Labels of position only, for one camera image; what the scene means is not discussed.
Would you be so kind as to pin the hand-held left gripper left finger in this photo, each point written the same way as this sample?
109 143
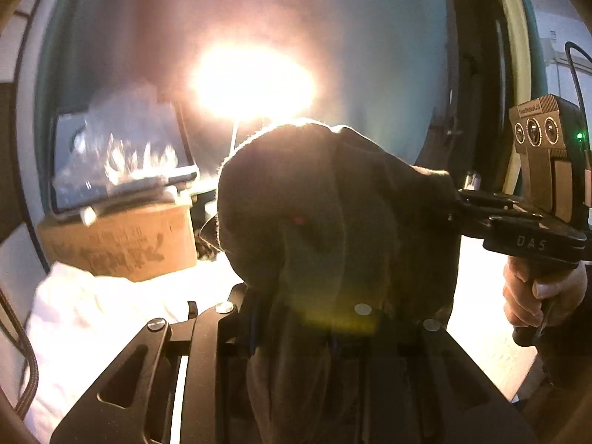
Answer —
208 356

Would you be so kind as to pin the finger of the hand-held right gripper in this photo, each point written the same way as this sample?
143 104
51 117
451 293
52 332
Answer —
481 210

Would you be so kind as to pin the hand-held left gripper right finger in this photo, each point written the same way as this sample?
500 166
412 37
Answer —
416 379

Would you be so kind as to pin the dark brown shirt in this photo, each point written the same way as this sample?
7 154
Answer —
323 222

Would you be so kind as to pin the person's right forearm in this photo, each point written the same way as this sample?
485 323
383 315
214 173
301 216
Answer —
564 388

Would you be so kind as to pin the person's right hand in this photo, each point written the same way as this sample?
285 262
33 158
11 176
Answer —
525 296

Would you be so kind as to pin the white table cover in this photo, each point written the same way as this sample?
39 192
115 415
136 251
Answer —
481 296

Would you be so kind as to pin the yellow-green curtain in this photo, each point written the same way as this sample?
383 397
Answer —
511 78

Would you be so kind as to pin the white garment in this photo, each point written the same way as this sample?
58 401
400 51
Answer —
92 314

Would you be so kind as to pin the teal curtain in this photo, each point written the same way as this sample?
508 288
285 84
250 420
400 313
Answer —
534 55

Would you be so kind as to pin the white air conditioner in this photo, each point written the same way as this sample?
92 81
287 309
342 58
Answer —
562 51

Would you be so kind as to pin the cardboard box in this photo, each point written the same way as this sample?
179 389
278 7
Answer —
115 245

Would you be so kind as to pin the black tablet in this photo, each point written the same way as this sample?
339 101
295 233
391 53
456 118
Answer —
115 157

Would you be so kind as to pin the white desk lamp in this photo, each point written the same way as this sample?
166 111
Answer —
252 81

